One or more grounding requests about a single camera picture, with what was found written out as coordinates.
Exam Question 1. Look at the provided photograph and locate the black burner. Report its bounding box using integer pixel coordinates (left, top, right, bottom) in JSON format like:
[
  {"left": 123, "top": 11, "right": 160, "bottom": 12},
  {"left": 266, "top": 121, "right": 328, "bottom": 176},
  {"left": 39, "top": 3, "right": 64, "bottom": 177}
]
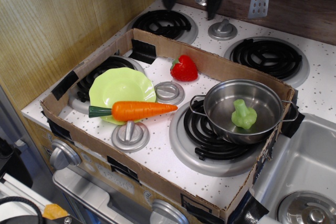
[
  {"left": 127, "top": 10, "right": 198, "bottom": 45},
  {"left": 68, "top": 55, "right": 144, "bottom": 115},
  {"left": 169, "top": 100, "right": 265, "bottom": 177},
  {"left": 224, "top": 36, "right": 310, "bottom": 88}
]

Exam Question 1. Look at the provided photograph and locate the left silver oven knob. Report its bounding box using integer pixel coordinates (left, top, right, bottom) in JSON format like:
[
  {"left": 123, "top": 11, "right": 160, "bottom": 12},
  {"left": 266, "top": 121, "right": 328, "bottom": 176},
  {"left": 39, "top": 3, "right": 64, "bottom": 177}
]
[{"left": 50, "top": 140, "right": 81, "bottom": 170}]

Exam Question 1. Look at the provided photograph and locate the back right black burner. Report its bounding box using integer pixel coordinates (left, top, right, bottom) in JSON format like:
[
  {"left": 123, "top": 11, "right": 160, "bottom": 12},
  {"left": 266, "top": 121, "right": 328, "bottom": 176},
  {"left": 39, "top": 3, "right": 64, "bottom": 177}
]
[{"left": 224, "top": 36, "right": 310, "bottom": 88}]

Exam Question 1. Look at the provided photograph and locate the stainless steel pan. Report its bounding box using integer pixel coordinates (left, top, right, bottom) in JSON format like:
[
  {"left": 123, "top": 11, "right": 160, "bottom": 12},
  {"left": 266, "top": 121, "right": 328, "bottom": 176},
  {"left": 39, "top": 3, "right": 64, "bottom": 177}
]
[{"left": 201, "top": 79, "right": 299, "bottom": 145}]

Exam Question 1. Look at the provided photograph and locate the black braided cable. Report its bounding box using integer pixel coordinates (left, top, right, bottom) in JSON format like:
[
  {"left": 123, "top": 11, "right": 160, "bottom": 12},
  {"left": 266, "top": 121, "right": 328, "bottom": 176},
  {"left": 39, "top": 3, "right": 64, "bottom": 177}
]
[{"left": 0, "top": 196, "right": 44, "bottom": 224}]

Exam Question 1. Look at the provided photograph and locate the back silver stove knob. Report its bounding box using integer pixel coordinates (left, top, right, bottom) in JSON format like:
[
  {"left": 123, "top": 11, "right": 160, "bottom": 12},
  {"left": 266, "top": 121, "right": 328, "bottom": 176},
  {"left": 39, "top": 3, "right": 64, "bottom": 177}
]
[{"left": 208, "top": 19, "right": 238, "bottom": 41}]

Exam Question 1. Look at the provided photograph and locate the front right black burner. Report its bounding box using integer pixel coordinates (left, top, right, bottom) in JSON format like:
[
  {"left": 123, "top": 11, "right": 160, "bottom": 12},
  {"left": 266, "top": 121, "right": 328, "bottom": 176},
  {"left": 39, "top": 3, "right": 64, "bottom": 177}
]
[{"left": 169, "top": 100, "right": 265, "bottom": 177}]

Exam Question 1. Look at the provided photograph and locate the light green plastic plate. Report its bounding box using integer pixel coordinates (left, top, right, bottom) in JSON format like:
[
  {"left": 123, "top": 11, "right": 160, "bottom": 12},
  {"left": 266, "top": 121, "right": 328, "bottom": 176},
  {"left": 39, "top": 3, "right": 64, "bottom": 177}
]
[{"left": 89, "top": 67, "right": 156, "bottom": 109}]

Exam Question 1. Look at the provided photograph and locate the right silver oven knob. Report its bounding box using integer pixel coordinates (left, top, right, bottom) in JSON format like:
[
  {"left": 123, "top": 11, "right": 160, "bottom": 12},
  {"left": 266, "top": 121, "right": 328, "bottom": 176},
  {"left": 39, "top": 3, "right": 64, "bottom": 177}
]
[{"left": 150, "top": 199, "right": 189, "bottom": 224}]

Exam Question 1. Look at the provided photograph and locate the back left black burner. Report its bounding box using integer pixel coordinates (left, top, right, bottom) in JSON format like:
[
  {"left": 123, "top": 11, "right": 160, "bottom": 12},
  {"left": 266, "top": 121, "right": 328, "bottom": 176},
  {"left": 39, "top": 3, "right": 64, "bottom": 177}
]
[{"left": 127, "top": 10, "right": 198, "bottom": 45}]

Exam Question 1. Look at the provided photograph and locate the silver toy sink basin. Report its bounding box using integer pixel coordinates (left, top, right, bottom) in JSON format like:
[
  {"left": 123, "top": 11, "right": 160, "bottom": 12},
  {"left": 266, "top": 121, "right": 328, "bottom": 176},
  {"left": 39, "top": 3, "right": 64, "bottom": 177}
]
[{"left": 253, "top": 114, "right": 335, "bottom": 223}]

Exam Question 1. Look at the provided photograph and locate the orange toy carrot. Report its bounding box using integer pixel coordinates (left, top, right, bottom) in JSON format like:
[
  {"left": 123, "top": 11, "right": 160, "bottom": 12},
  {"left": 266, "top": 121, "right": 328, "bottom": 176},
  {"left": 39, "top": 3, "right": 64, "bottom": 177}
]
[{"left": 89, "top": 101, "right": 178, "bottom": 122}]

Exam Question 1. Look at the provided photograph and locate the front left black burner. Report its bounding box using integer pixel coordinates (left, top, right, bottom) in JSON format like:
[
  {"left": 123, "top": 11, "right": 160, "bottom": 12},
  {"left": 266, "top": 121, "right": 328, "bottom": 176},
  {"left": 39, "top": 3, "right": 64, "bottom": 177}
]
[{"left": 68, "top": 55, "right": 144, "bottom": 115}]

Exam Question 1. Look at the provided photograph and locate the red toy strawberry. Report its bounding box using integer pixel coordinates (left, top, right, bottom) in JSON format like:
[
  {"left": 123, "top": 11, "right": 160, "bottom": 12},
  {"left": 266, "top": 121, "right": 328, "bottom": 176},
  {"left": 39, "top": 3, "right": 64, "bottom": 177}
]
[{"left": 170, "top": 55, "right": 198, "bottom": 82}]

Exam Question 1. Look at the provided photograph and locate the middle silver stove knob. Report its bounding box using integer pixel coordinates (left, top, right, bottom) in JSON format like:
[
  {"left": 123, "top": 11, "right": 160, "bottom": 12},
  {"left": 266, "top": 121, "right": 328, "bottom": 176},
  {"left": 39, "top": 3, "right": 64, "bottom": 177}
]
[{"left": 154, "top": 81, "right": 185, "bottom": 105}]

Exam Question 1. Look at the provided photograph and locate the silver oven knob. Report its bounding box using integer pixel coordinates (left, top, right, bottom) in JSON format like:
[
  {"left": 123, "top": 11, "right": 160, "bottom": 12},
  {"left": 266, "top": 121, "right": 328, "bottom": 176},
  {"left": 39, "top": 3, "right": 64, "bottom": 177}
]
[
  {"left": 150, "top": 199, "right": 189, "bottom": 224},
  {"left": 50, "top": 140, "right": 81, "bottom": 170}
]

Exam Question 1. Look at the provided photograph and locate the green toy broccoli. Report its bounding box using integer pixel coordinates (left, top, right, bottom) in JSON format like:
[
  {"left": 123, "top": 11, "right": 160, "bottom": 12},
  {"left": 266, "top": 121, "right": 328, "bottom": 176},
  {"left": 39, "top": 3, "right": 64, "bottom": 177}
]
[{"left": 231, "top": 99, "right": 257, "bottom": 130}]

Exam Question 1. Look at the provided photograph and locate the hanging silver slotted spatula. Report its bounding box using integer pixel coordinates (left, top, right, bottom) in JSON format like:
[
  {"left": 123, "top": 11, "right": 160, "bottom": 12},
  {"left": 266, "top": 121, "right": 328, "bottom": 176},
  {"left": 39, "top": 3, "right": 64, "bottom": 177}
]
[{"left": 248, "top": 0, "right": 269, "bottom": 19}]

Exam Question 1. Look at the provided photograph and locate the silver oven door handle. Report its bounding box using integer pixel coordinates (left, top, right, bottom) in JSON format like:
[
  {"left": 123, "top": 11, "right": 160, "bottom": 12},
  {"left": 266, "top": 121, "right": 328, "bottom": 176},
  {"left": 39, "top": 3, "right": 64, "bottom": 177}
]
[{"left": 52, "top": 167, "right": 137, "bottom": 224}]

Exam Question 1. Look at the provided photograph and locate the silver pot lid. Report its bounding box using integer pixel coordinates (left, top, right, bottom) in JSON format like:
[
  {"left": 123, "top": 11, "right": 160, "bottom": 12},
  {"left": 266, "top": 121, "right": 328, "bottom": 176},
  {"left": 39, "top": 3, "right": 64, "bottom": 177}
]
[{"left": 276, "top": 191, "right": 335, "bottom": 223}]

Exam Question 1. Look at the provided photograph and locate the orange yellow object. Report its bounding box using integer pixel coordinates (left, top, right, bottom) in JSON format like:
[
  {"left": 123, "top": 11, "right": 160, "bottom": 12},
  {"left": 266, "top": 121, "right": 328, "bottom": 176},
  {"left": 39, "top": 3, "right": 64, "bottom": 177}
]
[{"left": 42, "top": 204, "right": 68, "bottom": 220}]

